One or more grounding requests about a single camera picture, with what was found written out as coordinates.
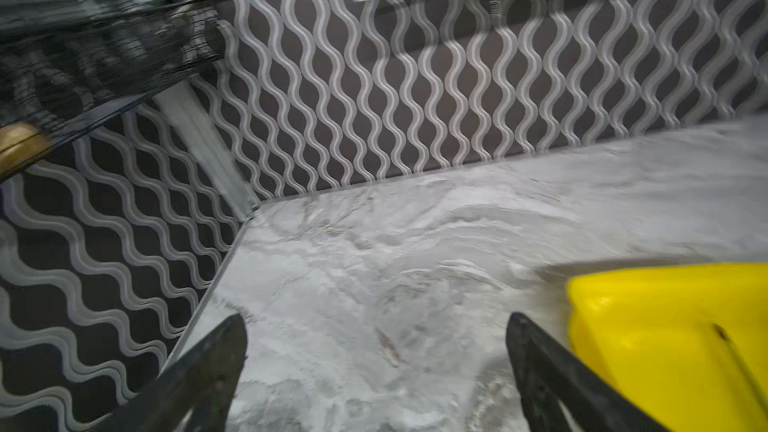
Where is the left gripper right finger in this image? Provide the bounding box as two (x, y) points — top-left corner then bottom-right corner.
(506, 312), (665, 431)

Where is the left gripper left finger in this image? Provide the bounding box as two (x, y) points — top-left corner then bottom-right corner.
(94, 314), (248, 431)

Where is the green black handled screwdriver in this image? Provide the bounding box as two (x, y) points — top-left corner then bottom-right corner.
(712, 323), (767, 418)

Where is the yellow plastic bin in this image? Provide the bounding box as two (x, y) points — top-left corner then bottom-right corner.
(567, 263), (767, 431)

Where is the brass object in wire basket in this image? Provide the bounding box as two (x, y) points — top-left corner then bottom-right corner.
(1, 122), (54, 181)

